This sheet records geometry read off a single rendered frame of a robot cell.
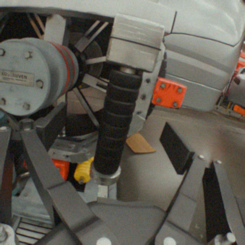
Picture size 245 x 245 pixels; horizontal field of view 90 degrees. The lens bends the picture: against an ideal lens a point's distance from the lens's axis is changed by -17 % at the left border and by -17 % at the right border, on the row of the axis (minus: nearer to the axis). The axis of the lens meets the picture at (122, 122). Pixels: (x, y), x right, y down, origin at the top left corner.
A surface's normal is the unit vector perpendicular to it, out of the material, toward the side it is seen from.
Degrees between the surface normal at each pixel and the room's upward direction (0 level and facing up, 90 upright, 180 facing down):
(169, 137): 90
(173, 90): 90
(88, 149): 90
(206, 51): 90
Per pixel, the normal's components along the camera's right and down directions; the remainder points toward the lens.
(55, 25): 0.06, 0.41
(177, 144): -0.97, -0.18
